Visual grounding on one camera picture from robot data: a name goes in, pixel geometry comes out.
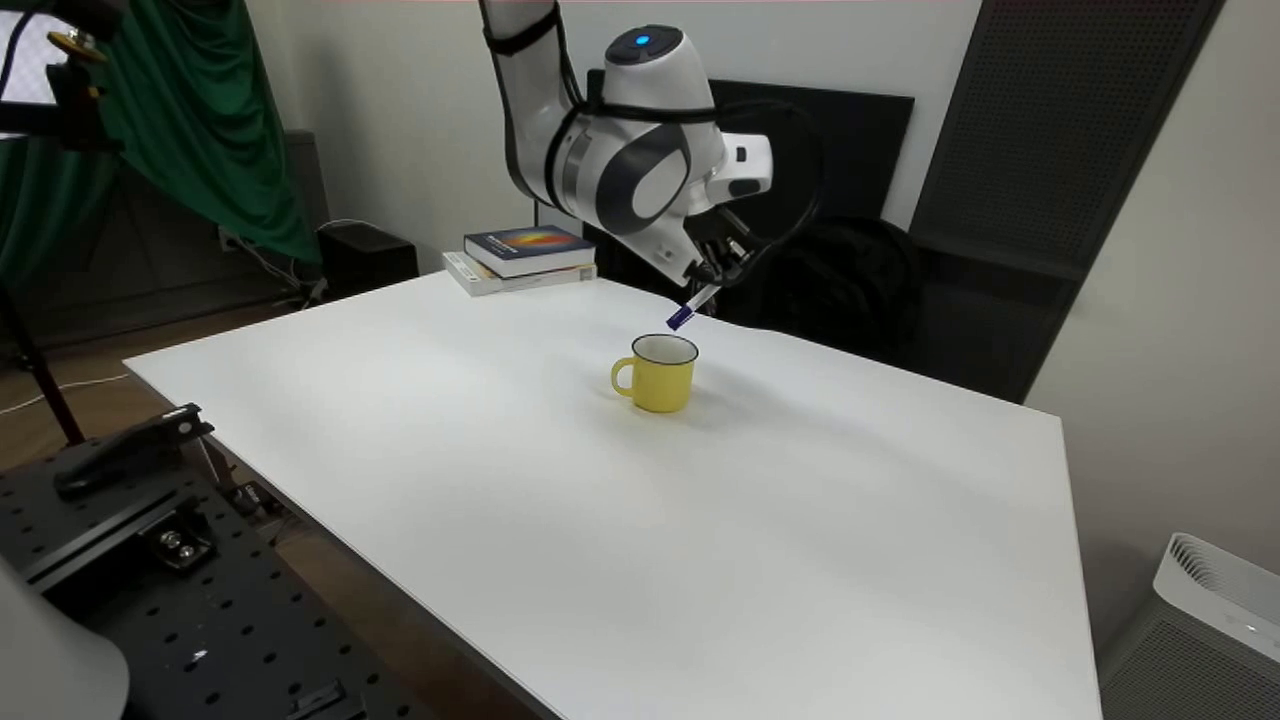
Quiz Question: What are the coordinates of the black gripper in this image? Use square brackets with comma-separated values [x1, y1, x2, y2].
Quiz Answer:
[676, 198, 758, 298]

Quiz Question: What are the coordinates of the white marker with blue cap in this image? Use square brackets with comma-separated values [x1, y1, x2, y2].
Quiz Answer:
[662, 278, 725, 334]

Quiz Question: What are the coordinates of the yellow enamel mug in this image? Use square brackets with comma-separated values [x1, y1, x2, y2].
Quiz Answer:
[607, 328, 704, 421]

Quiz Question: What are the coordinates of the blue hardcover book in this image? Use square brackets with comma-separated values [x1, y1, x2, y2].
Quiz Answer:
[460, 225, 601, 284]

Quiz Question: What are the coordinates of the stack of books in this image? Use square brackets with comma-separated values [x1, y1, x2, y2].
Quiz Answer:
[441, 248, 601, 298]

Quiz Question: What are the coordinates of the black speaker box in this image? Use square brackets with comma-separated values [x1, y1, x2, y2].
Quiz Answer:
[311, 218, 424, 302]

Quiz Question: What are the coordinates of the dark door panel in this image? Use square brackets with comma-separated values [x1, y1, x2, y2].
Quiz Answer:
[909, 0, 1227, 405]

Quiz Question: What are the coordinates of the green curtain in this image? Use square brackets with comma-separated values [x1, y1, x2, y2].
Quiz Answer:
[0, 0, 323, 293]

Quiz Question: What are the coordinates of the small black mounting block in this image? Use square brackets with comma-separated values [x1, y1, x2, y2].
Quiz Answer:
[146, 511, 222, 578]

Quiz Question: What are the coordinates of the white floor appliance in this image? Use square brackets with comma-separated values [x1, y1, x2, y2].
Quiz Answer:
[1094, 527, 1280, 720]

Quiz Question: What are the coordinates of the black tripod leg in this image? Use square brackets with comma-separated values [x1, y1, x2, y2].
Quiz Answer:
[0, 278, 92, 451]

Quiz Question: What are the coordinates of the monitor screen on stand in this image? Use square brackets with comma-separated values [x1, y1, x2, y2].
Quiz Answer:
[0, 2, 108, 144]

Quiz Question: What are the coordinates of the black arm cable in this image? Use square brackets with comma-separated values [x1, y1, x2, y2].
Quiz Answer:
[712, 90, 826, 296]

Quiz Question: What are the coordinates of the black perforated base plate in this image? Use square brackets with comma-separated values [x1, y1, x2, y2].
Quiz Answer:
[0, 448, 431, 720]

